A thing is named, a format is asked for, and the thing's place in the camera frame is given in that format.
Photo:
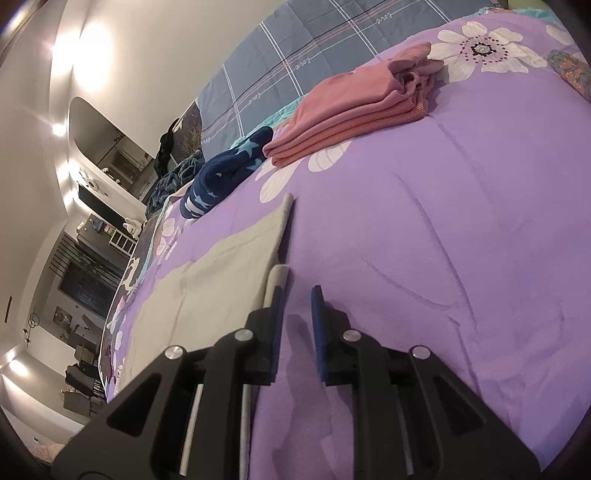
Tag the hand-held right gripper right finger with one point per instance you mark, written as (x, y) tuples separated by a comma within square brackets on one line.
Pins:
[(317, 323)]

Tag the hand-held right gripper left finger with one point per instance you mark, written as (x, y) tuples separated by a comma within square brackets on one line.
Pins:
[(276, 323)]

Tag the grey-green long sleeve shirt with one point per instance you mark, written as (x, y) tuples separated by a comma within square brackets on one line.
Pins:
[(221, 286)]

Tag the pink clothes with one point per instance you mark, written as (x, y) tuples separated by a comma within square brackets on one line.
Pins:
[(351, 115)]

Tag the purple floral blanket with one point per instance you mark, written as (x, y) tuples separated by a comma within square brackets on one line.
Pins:
[(438, 230)]

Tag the navy star print fleece garment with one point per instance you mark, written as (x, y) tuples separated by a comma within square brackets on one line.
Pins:
[(217, 177)]

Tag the white cat figurine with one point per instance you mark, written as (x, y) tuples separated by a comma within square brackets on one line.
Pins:
[(134, 226)]

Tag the teal fuzzy blanket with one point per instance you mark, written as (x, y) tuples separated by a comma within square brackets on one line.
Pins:
[(173, 182)]

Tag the white ladder rack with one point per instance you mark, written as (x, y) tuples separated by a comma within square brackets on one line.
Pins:
[(121, 241)]

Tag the black garment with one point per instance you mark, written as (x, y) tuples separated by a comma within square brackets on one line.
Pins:
[(165, 147)]

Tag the dark floral bed cover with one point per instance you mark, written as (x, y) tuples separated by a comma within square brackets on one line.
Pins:
[(191, 129)]

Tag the blue plaid quilt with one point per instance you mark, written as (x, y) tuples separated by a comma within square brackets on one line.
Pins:
[(286, 60)]

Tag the multicolour floral patterned cloth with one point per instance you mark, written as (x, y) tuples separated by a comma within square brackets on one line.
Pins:
[(572, 74)]

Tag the white wall ornament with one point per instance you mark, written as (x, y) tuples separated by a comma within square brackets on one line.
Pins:
[(90, 184)]

